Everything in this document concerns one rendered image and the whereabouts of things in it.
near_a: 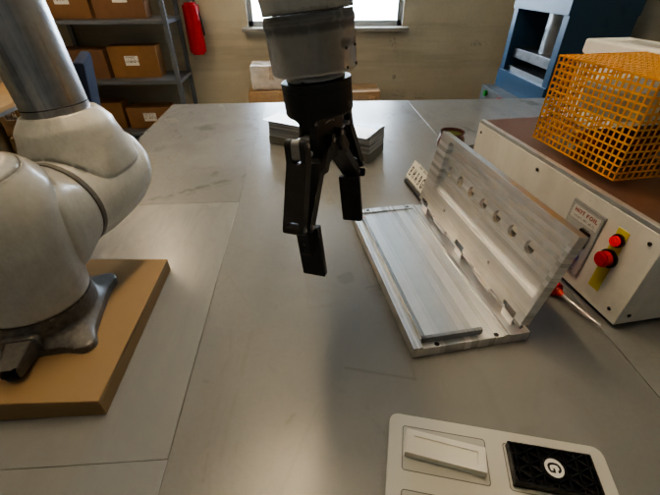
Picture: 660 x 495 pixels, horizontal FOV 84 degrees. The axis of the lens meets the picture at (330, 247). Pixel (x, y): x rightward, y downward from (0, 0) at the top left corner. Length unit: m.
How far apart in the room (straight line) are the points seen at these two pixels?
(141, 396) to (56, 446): 0.11
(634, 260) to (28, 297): 0.91
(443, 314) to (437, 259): 0.16
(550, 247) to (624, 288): 0.18
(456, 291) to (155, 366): 0.54
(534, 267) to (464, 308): 0.14
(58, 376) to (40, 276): 0.15
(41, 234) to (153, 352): 0.24
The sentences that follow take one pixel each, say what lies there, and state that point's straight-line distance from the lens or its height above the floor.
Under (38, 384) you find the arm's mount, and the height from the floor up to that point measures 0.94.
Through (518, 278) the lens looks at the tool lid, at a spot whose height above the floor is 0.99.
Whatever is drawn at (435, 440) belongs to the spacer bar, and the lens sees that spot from 0.55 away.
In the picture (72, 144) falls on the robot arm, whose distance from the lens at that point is 0.73.
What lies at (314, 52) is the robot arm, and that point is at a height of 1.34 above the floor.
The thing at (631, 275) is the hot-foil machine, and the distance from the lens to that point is 0.78.
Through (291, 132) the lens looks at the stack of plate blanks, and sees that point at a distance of 1.37.
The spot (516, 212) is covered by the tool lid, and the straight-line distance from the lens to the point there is 0.72.
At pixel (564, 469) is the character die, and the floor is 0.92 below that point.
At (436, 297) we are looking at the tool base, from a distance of 0.72.
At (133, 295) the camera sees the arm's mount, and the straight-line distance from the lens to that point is 0.77.
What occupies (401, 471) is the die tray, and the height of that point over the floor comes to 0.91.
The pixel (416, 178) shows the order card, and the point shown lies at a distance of 1.11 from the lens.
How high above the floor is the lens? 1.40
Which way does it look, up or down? 36 degrees down
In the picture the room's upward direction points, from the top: straight up
